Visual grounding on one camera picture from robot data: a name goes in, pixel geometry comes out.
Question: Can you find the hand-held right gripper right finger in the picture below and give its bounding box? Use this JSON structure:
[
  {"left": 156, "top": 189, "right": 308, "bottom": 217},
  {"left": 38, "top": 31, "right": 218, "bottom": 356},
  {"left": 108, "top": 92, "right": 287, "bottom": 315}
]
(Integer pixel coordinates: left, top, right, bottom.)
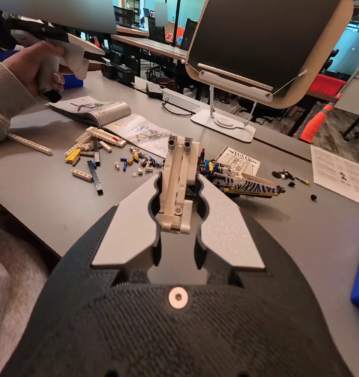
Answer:
[{"left": 194, "top": 174, "right": 266, "bottom": 285}]

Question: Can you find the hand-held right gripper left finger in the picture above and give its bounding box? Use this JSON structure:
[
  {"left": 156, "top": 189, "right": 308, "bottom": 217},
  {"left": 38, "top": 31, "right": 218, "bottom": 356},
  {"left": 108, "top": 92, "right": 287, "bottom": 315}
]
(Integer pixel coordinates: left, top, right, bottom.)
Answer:
[{"left": 92, "top": 171, "right": 163, "bottom": 268}]

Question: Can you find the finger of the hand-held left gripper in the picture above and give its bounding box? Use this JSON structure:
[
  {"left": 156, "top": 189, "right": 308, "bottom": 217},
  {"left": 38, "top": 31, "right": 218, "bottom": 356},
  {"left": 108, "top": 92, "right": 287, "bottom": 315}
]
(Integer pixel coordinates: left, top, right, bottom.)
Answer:
[{"left": 67, "top": 33, "right": 106, "bottom": 64}]

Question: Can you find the lego instruction booklet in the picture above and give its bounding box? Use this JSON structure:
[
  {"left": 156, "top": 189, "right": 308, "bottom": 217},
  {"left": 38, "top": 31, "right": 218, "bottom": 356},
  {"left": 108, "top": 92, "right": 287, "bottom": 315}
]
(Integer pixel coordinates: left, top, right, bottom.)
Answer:
[{"left": 45, "top": 96, "right": 174, "bottom": 159}]

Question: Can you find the white lego panel assembly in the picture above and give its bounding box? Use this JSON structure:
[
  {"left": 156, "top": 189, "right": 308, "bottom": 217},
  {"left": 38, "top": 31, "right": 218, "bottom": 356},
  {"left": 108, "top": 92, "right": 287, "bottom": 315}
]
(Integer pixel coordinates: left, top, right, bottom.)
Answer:
[{"left": 154, "top": 134, "right": 201, "bottom": 234}]

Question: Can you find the person's left forearm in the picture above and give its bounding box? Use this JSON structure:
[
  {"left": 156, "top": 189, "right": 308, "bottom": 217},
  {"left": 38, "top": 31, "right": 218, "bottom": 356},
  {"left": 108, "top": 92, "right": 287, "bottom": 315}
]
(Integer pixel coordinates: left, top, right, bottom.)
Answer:
[{"left": 0, "top": 57, "right": 36, "bottom": 144}]

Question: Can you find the zebra striped lego helicopter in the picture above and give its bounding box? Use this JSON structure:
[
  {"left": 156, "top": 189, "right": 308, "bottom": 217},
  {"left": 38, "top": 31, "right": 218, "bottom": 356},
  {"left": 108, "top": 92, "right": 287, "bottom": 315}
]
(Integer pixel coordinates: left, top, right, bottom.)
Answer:
[{"left": 197, "top": 149, "right": 286, "bottom": 201}]

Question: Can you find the short white lego beam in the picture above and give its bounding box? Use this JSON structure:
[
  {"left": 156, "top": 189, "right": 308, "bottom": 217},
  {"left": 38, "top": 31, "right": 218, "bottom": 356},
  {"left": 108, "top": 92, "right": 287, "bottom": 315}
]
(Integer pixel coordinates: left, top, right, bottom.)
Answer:
[{"left": 71, "top": 168, "right": 93, "bottom": 182}]

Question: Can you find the pile of small lego pieces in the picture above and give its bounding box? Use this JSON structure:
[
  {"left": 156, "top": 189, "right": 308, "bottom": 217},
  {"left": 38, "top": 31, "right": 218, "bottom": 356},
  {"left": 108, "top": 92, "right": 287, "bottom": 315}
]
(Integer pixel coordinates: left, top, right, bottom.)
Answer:
[{"left": 114, "top": 144, "right": 165, "bottom": 177}]

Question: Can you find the black lego wheel assembly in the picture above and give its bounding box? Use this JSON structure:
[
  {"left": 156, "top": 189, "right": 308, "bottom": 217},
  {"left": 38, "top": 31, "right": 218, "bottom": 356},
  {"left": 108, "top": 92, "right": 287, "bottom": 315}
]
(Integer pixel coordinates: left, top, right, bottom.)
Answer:
[{"left": 272, "top": 168, "right": 295, "bottom": 181}]

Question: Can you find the long white lego beam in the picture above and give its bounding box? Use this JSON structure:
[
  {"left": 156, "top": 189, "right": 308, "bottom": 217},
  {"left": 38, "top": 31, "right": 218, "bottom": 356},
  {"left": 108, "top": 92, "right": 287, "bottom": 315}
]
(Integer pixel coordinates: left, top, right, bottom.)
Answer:
[{"left": 7, "top": 133, "right": 53, "bottom": 156}]

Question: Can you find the person's left hand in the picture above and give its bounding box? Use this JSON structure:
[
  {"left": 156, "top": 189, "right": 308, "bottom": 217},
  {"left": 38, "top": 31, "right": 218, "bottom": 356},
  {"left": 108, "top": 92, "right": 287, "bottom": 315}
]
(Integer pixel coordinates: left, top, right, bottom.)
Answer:
[{"left": 3, "top": 41, "right": 65, "bottom": 97}]

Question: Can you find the black battery charger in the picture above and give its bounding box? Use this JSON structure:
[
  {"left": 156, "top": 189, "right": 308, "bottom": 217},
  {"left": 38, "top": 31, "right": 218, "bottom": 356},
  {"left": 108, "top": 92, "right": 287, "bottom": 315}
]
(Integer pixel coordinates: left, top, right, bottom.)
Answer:
[{"left": 101, "top": 63, "right": 119, "bottom": 80}]

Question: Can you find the black charger with green display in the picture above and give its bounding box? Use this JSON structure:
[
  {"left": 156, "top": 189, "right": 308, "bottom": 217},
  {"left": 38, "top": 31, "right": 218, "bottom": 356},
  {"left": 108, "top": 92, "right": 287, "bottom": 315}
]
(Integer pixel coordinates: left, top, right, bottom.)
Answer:
[{"left": 117, "top": 65, "right": 136, "bottom": 86}]

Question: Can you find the grey background table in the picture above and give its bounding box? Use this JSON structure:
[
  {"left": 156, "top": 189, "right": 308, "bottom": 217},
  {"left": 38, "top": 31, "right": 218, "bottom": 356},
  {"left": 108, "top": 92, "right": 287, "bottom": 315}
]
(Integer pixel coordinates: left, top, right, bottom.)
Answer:
[{"left": 111, "top": 34, "right": 188, "bottom": 61}]

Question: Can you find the zebra sticker sheet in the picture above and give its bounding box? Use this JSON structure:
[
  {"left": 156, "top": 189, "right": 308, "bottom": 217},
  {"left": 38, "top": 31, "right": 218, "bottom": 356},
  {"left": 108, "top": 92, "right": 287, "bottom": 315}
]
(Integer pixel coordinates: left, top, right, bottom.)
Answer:
[{"left": 215, "top": 146, "right": 261, "bottom": 177}]

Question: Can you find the black power brick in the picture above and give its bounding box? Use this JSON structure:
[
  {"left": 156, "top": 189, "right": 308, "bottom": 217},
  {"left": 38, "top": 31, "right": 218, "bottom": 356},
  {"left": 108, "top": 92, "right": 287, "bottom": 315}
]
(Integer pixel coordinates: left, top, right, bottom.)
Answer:
[{"left": 145, "top": 82, "right": 164, "bottom": 99}]

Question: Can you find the person's grey sweater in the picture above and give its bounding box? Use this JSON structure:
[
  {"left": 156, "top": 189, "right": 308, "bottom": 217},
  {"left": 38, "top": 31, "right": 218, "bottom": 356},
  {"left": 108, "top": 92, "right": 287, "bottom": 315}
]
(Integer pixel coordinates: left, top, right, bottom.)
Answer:
[{"left": 0, "top": 225, "right": 50, "bottom": 377}]

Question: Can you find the printed paper sheet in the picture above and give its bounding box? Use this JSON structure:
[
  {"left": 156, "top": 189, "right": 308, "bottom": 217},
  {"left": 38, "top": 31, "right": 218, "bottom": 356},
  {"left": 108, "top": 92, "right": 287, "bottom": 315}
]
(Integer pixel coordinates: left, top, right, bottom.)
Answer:
[{"left": 311, "top": 145, "right": 359, "bottom": 207}]

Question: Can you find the orange traffic cone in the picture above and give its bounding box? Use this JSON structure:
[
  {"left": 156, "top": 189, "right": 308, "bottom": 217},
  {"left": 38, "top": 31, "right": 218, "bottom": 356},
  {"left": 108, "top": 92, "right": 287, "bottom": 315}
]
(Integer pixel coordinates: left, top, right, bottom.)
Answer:
[{"left": 299, "top": 94, "right": 343, "bottom": 144}]

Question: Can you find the red plastic bin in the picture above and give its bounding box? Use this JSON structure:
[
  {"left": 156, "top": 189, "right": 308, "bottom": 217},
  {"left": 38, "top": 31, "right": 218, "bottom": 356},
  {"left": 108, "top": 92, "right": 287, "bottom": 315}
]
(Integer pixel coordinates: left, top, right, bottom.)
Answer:
[{"left": 309, "top": 74, "right": 347, "bottom": 98}]

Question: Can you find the black screen with wooden rim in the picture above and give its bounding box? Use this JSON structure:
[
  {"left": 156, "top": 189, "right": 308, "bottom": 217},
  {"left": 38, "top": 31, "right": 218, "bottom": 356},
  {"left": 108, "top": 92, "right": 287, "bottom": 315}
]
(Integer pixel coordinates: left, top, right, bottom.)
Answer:
[{"left": 185, "top": 0, "right": 354, "bottom": 109}]

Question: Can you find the white lego frame assembly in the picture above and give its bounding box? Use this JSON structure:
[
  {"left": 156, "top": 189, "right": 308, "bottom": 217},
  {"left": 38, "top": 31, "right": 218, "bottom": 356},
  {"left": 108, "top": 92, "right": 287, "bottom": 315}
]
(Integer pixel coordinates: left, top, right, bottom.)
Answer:
[{"left": 64, "top": 126, "right": 127, "bottom": 156}]

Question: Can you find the black cable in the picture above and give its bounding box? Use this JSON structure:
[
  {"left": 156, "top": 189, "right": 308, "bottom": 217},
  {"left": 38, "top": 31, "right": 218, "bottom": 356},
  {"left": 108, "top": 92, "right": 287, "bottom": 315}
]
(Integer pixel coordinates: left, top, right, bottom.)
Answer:
[{"left": 161, "top": 97, "right": 195, "bottom": 117}]

